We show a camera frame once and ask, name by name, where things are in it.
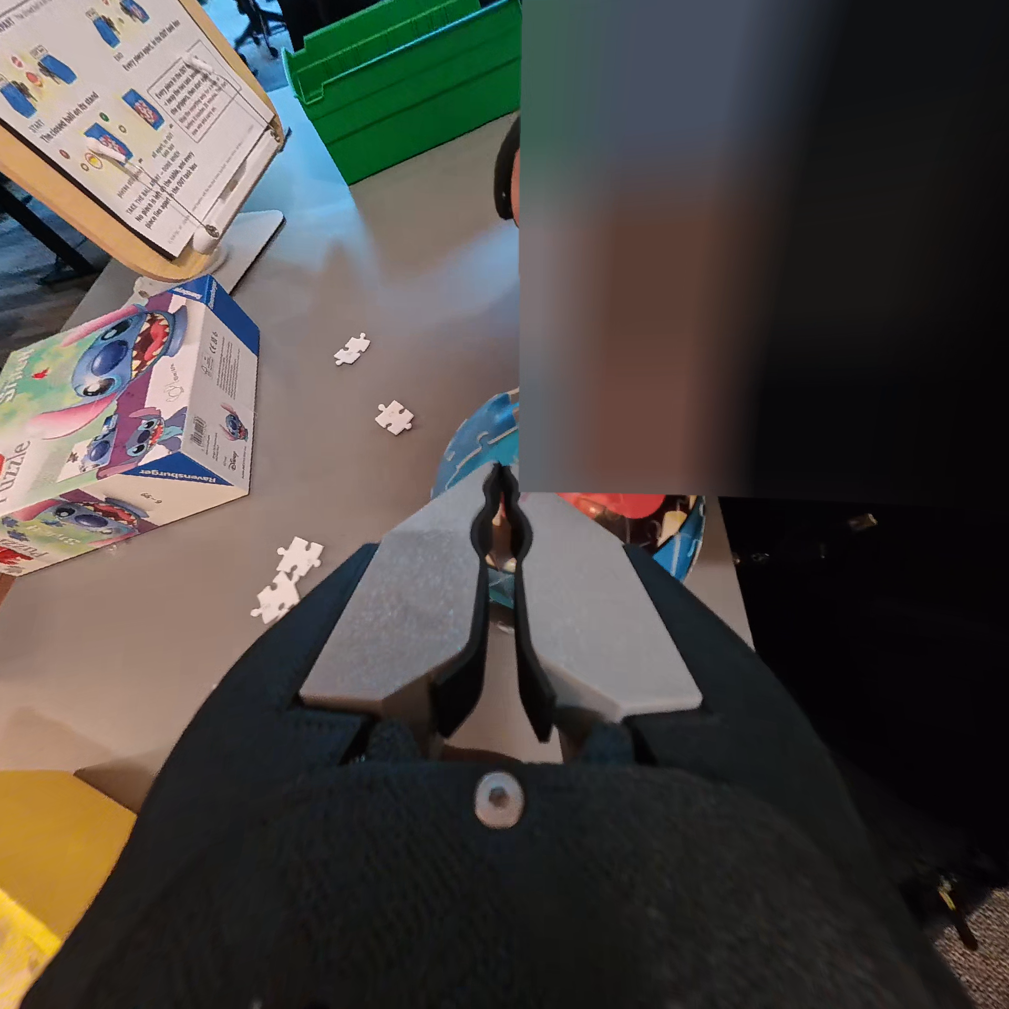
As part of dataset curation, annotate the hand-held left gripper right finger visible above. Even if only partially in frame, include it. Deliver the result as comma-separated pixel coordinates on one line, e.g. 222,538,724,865
495,467,704,744

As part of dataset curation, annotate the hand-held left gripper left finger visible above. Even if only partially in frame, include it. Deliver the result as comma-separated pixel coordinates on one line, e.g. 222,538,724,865
300,464,504,759

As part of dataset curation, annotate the blue puzzle ball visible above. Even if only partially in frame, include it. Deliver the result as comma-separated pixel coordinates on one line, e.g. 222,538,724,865
432,389,707,610

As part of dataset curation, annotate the colourful puzzle box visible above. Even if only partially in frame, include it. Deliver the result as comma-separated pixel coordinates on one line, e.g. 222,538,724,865
0,276,261,581

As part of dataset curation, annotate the instruction sheet on wooden stand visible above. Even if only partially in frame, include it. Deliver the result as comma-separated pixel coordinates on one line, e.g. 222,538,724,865
0,0,286,286

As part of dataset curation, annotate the yellow plastic bin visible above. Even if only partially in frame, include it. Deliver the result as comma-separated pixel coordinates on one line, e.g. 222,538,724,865
0,768,140,1009

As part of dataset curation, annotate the green plastic bin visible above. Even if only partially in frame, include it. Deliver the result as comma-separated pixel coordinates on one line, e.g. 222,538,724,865
282,0,523,187

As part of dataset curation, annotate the printed instruction sheet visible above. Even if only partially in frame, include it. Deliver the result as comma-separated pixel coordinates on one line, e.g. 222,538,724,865
0,0,277,260

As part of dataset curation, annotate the black office chair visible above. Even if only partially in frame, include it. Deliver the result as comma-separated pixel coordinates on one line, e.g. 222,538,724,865
235,0,286,50

